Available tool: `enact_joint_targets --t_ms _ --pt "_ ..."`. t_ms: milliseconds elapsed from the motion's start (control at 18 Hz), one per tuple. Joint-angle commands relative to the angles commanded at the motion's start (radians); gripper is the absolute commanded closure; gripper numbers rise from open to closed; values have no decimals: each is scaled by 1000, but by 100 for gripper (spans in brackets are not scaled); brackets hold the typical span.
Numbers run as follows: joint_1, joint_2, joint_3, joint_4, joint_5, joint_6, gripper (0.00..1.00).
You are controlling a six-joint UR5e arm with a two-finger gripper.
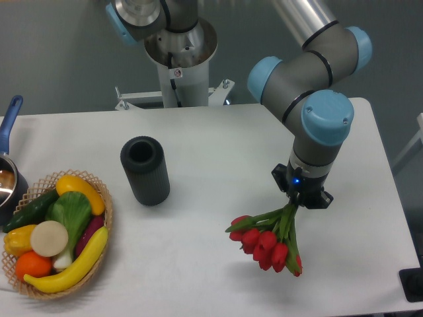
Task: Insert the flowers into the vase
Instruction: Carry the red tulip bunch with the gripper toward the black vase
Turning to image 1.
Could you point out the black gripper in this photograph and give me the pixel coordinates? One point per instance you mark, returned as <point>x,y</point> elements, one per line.
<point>302,190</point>

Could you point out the red tulip bouquet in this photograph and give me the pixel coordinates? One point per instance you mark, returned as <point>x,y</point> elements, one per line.
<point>270,238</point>

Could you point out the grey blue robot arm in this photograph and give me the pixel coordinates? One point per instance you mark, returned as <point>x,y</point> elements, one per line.
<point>298,93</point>

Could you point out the dark grey ribbed vase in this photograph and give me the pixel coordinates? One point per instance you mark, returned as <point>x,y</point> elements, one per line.
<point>143,160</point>

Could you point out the black device at edge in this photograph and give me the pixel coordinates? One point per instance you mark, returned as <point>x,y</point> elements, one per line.
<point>411,281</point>

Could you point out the purple sweet potato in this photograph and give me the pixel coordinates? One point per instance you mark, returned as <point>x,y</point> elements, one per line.
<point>94,224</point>

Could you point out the green bok choy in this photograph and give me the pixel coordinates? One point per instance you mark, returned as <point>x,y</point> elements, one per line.
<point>73,211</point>

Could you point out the yellow squash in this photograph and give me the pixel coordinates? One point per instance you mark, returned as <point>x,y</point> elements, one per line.
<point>71,183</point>

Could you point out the yellow banana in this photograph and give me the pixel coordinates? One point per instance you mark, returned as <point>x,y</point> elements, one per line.
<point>77,270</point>

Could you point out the woven wicker basket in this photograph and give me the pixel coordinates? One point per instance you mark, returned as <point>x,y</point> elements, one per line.
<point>39,188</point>

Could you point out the beige round disc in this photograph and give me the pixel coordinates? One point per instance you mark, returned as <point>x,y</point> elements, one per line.
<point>49,238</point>

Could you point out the green cucumber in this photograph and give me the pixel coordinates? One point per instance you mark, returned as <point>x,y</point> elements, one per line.
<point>33,212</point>

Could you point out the orange fruit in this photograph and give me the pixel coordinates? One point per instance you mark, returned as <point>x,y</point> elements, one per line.
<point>32,264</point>

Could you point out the yellow bell pepper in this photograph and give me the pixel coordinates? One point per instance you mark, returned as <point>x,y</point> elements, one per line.
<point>17,242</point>

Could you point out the white frame at right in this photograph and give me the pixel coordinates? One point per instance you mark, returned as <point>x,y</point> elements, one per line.
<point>410,150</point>

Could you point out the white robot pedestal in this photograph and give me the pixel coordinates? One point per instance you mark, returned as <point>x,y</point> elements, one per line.
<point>179,88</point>

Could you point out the blue handled saucepan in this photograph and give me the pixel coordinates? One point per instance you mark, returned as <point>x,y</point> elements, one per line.
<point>13,183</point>

